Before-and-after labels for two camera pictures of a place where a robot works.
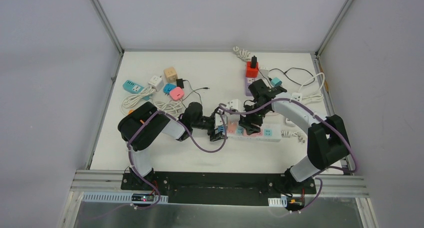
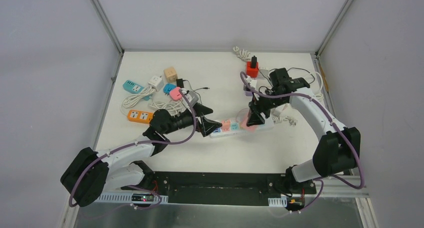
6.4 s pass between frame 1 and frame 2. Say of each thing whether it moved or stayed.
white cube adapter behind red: stayed
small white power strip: moved
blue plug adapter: stayed
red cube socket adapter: stayed
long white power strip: moved
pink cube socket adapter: stayed
